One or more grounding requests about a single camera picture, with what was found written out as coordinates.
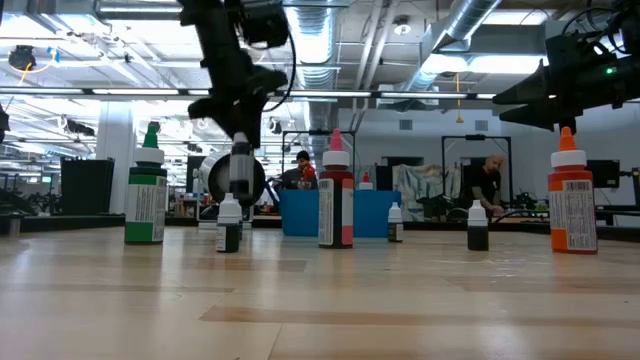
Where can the black metal frame rig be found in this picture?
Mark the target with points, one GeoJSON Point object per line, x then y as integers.
{"type": "Point", "coordinates": [475, 137]}
{"type": "Point", "coordinates": [320, 132]}

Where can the long ceiling light strip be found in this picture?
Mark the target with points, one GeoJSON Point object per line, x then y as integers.
{"type": "Point", "coordinates": [125, 91]}

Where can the white cylindrical cup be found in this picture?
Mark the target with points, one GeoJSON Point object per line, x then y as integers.
{"type": "Point", "coordinates": [220, 175]}

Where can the green food coloring bottle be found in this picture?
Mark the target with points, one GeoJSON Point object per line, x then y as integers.
{"type": "Point", "coordinates": [145, 210]}

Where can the small white-capped dropper bottle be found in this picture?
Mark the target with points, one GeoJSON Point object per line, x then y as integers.
{"type": "Point", "coordinates": [228, 230]}
{"type": "Point", "coordinates": [477, 230]}
{"type": "Point", "coordinates": [395, 225]}

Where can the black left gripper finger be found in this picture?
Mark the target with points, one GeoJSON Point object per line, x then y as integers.
{"type": "Point", "coordinates": [215, 110]}
{"type": "Point", "coordinates": [256, 120]}

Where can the black background robot arm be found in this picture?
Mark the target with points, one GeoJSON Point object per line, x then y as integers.
{"type": "Point", "coordinates": [435, 204]}

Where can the black cabinet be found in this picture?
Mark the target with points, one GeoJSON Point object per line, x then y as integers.
{"type": "Point", "coordinates": [87, 185]}

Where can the red-tipped food coloring bottle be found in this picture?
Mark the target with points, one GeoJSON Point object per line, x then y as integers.
{"type": "Point", "coordinates": [366, 184]}

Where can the white crumpled cover cloth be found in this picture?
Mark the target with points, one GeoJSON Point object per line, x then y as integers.
{"type": "Point", "coordinates": [425, 185]}

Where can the red background object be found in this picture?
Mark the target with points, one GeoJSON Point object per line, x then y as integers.
{"type": "Point", "coordinates": [309, 171]}

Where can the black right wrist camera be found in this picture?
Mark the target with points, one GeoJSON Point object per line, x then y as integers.
{"type": "Point", "coordinates": [567, 50]}

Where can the black aluminium table frame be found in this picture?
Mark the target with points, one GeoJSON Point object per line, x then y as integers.
{"type": "Point", "coordinates": [70, 222]}

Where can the orange food coloring bottle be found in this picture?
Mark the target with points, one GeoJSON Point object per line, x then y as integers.
{"type": "Point", "coordinates": [572, 210]}

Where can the black wall monitor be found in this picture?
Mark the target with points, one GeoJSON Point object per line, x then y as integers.
{"type": "Point", "coordinates": [605, 174]}

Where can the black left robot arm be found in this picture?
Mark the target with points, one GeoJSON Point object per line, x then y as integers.
{"type": "Point", "coordinates": [205, 10]}

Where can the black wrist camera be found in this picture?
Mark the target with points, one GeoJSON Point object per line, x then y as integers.
{"type": "Point", "coordinates": [262, 22]}
{"type": "Point", "coordinates": [567, 50]}

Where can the blue plastic bin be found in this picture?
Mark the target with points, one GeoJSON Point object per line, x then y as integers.
{"type": "Point", "coordinates": [300, 215]}

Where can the person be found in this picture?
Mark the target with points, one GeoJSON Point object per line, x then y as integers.
{"type": "Point", "coordinates": [297, 175]}
{"type": "Point", "coordinates": [487, 185]}

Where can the pink-tipped food coloring bottle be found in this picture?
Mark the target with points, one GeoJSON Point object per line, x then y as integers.
{"type": "Point", "coordinates": [336, 210]}

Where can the silver ventilation duct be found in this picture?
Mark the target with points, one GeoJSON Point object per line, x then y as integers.
{"type": "Point", "coordinates": [315, 35]}
{"type": "Point", "coordinates": [465, 20]}

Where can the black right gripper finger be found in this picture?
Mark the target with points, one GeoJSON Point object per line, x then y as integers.
{"type": "Point", "coordinates": [545, 112]}
{"type": "Point", "coordinates": [530, 87]}

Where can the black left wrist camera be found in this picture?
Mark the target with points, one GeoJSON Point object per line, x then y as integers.
{"type": "Point", "coordinates": [262, 22]}

